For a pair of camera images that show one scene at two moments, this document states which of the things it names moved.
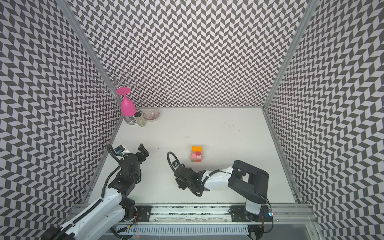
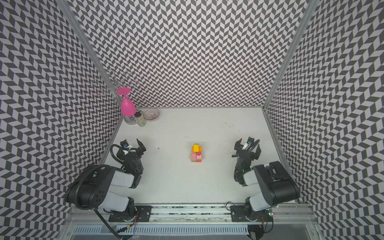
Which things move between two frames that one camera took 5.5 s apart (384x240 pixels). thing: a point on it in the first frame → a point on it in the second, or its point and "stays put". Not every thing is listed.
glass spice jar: x=140 y=118 stays put
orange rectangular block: x=197 y=148 stays put
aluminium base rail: x=210 y=214 stays put
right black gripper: x=181 y=176 → x=247 y=151
